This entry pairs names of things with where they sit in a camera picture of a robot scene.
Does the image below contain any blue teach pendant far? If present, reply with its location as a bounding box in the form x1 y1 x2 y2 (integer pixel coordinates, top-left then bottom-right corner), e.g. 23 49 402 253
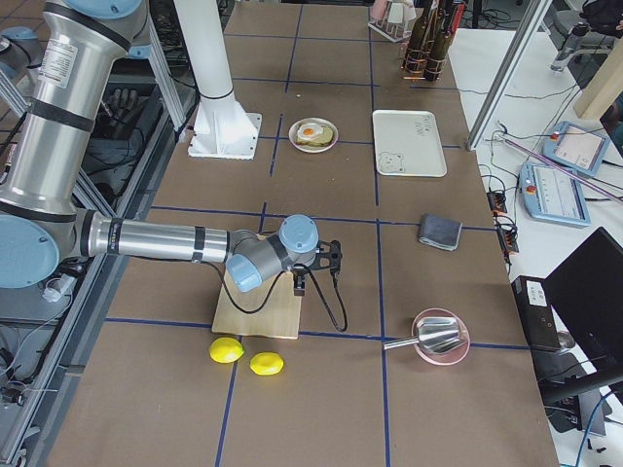
542 121 609 177

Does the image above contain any dark wine bottle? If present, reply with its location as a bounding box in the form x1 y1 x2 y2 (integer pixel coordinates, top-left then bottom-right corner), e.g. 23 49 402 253
423 1 465 82
407 0 439 49

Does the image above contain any aluminium frame post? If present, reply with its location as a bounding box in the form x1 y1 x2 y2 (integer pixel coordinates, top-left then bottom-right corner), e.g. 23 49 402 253
466 0 552 151

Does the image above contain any pink bowl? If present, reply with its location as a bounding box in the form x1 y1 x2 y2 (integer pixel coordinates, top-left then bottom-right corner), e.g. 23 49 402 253
412 308 470 366

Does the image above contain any copper wire bottle rack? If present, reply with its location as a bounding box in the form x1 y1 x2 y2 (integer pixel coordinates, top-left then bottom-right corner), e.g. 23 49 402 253
401 41 447 82

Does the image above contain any blue teach pendant near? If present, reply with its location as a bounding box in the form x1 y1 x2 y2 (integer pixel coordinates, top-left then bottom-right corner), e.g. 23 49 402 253
519 162 591 228

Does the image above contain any blue teach pendant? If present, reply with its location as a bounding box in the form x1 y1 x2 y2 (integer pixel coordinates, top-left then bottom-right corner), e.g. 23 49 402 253
542 121 609 177
519 162 591 228

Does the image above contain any bottom bread slice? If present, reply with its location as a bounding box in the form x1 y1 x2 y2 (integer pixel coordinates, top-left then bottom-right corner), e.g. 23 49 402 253
295 124 334 147

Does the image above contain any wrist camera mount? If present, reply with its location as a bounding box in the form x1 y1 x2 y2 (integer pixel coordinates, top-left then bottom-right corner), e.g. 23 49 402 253
311 240 343 274

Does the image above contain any metal scoop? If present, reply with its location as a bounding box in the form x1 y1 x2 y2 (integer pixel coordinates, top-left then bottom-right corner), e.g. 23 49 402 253
384 316 466 355

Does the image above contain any yellow lemon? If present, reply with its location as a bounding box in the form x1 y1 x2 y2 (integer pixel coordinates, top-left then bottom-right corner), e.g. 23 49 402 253
249 352 284 376
208 337 245 364

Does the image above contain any wooden cutting board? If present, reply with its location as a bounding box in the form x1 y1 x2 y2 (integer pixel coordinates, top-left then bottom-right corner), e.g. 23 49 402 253
210 232 303 341

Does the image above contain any dark wine bottle near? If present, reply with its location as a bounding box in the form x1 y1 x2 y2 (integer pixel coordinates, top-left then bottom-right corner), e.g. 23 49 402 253
423 1 465 82

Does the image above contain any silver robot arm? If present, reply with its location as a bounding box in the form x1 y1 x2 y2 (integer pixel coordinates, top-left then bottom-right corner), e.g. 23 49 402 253
1 26 45 96
1 1 320 292

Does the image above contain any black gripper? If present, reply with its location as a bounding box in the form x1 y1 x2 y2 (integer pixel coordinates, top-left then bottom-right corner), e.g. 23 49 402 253
292 270 307 297

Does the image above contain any black desktop box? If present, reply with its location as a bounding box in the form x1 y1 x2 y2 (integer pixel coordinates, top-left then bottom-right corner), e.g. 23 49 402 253
511 275 561 352

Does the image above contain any yellow lemon right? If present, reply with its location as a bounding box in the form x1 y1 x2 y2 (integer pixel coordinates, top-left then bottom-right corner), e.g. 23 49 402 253
249 352 284 376

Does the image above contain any dark wine bottle far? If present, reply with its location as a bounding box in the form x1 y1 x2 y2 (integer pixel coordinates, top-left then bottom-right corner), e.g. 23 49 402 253
407 0 439 49

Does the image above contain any fried egg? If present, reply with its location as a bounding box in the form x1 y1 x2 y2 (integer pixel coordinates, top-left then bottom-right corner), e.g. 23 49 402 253
297 123 323 141

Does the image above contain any yellow lemon left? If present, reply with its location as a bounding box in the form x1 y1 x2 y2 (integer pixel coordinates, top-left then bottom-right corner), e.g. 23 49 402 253
208 337 245 364

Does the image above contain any white round plate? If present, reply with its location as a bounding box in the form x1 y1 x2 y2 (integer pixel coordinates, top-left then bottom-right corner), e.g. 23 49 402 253
288 118 339 154

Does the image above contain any black computer monitor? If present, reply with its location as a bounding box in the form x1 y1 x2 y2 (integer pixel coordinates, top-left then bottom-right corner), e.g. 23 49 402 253
541 227 622 405

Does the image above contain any cream bear tray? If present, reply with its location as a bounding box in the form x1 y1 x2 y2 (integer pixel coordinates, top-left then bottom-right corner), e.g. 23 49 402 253
372 110 447 178

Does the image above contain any white wire cup rack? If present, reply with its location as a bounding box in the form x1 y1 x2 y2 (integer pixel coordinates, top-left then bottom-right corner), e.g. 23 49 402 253
368 0 417 43

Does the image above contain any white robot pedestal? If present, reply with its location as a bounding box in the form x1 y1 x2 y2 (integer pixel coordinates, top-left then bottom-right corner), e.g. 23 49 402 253
174 0 262 161

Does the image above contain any grey folded cloth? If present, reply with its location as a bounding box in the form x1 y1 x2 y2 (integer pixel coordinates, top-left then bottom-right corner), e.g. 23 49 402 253
418 213 463 251

